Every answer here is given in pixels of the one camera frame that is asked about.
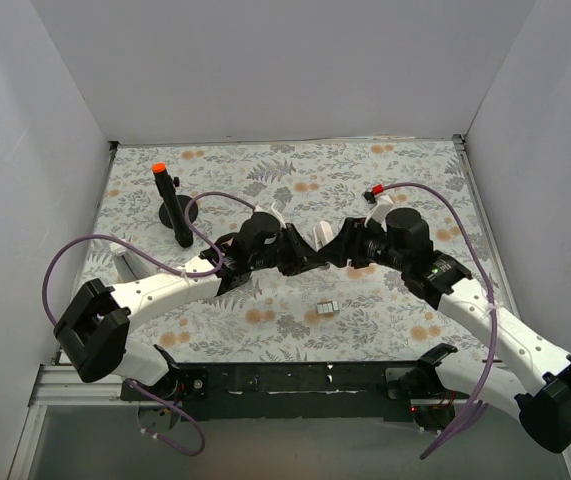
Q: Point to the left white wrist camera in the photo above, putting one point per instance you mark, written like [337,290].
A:
[272,209]

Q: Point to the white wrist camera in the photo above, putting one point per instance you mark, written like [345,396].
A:
[380,204]
[272,209]

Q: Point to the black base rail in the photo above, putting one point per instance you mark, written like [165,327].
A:
[393,391]

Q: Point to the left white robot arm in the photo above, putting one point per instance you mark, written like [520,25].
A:
[94,331]

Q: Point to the grey staple strips block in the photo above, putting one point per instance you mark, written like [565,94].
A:
[327,308]

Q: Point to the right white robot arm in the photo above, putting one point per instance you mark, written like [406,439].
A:
[542,368]

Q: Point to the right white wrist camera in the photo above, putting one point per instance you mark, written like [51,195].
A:
[380,204]

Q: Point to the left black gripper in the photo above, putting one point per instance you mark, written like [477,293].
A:
[290,248]

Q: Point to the clear conical flask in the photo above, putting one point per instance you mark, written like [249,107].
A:
[129,265]

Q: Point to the floral table mat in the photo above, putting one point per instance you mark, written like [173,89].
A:
[272,317]

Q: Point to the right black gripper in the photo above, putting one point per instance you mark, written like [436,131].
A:
[347,243]

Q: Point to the black stand orange cap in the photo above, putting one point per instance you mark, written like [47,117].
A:
[173,211]

